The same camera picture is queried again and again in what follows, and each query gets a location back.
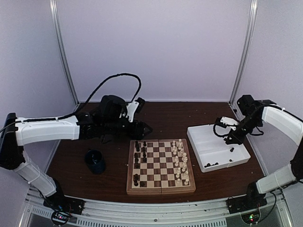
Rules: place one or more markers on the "row of white chess pieces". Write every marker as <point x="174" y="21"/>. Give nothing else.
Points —
<point x="179" y="161"/>

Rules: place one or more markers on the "left aluminium frame post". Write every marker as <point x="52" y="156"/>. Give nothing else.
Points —
<point x="66" y="70"/>

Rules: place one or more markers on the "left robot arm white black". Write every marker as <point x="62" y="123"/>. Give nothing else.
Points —
<point x="113" y="115"/>

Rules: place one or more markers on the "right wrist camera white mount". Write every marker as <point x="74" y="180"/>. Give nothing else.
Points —
<point x="225" y="122"/>

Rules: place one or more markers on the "white plastic compartment tray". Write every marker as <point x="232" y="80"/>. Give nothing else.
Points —
<point x="209" y="148"/>

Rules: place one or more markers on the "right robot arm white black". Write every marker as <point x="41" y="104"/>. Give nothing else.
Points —
<point x="279" y="138"/>

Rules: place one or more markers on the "aluminium frame post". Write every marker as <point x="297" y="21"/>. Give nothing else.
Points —
<point x="66" y="70"/>
<point x="245" y="51"/>

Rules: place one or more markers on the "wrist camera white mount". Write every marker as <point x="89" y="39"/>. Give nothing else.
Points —
<point x="133" y="108"/>
<point x="225" y="122"/>

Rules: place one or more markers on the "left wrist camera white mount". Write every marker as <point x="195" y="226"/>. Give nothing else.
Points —
<point x="133" y="108"/>

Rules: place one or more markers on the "wooden chess board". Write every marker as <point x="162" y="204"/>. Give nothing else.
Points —
<point x="157" y="172"/>

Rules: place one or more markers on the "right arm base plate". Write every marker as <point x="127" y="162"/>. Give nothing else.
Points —
<point x="241" y="204"/>

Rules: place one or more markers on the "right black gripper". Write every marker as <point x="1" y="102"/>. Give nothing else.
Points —
<point x="236" y="139"/>

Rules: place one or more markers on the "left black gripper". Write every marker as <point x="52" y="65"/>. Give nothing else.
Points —
<point x="138" y="127"/>

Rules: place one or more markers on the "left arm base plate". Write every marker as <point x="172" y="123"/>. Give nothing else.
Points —
<point x="67" y="205"/>

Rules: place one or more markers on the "right aluminium frame post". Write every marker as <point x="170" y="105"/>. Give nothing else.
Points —
<point x="245" y="51"/>

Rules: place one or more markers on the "dark blue mug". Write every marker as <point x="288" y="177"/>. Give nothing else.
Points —
<point x="95" y="161"/>

